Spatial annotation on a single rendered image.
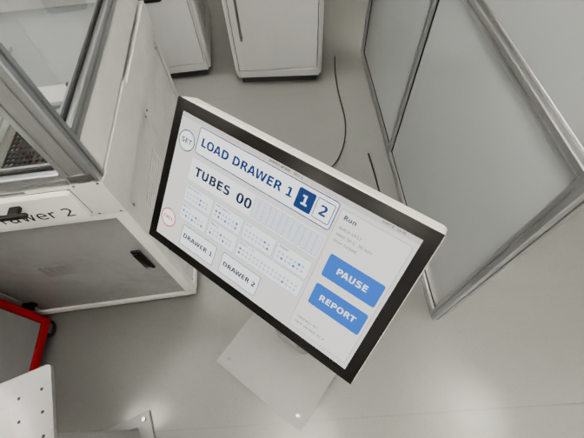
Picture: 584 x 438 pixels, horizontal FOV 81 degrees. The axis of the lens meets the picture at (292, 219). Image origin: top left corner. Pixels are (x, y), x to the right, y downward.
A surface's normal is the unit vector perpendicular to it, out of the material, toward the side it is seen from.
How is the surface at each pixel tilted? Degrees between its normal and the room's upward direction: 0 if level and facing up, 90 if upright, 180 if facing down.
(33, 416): 0
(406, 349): 0
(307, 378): 5
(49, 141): 90
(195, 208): 50
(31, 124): 90
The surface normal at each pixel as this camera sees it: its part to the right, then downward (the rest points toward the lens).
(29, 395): -0.04, -0.51
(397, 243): -0.47, 0.21
